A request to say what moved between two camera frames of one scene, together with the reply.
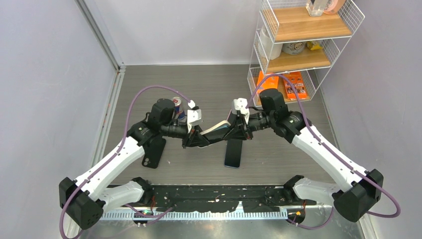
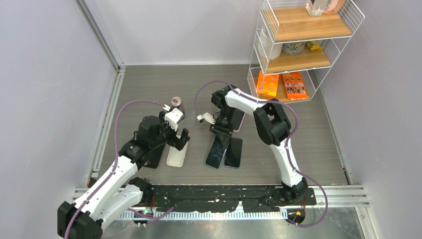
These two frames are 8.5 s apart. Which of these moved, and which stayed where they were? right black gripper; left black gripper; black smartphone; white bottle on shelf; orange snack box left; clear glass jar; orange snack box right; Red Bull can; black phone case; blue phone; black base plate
Moved: black smartphone; right black gripper; left black gripper
Stayed: black base plate; clear glass jar; blue phone; Red Bull can; black phone case; orange snack box left; orange snack box right; white bottle on shelf
